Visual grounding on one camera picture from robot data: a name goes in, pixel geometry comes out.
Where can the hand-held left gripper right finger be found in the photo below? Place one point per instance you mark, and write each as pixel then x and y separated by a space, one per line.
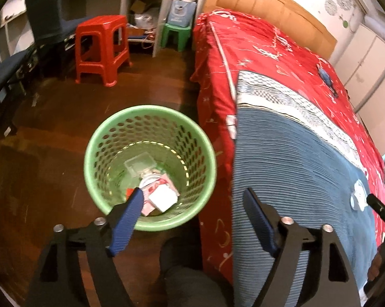
pixel 259 220

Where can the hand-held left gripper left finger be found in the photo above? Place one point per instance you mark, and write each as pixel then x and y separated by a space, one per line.
pixel 128 217

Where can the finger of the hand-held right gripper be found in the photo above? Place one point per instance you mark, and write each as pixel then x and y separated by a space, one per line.
pixel 379 208

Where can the clear cup with white label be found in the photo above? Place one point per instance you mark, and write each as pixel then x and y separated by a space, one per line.
pixel 358 195

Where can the white plastic packet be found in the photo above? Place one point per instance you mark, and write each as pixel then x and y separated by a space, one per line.
pixel 162 198

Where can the pink white snack wrapper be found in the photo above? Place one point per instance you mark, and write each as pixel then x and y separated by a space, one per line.
pixel 157 182

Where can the clear rectangular plastic tray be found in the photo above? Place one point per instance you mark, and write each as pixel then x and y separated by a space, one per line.
pixel 138 164

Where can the green plastic waste basket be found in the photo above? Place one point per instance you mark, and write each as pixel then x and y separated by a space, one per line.
pixel 96 166

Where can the person's right hand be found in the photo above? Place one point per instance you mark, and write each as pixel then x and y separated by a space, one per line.
pixel 376 265

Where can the small blue cloth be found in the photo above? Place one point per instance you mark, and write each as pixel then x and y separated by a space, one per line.
pixel 325 76

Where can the cream wardrobe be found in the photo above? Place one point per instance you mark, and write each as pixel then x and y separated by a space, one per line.
pixel 365 57

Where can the red patterned blanket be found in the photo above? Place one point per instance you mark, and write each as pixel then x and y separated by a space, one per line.
pixel 259 38

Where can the green plastic stool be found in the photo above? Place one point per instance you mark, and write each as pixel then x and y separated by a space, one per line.
pixel 176 30

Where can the red plastic stool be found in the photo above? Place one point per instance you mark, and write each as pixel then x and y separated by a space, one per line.
pixel 99 25

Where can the dark blue chair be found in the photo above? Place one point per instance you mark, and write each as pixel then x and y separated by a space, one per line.
pixel 42 6
pixel 4 67

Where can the white plastic bag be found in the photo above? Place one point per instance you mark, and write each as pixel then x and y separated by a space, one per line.
pixel 146 19

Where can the light blue paper bag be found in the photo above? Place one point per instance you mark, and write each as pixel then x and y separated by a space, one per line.
pixel 179 12

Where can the cardboard box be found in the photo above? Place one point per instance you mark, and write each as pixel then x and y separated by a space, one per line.
pixel 139 4

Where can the white desk with shelves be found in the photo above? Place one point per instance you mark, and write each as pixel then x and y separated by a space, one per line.
pixel 123 0

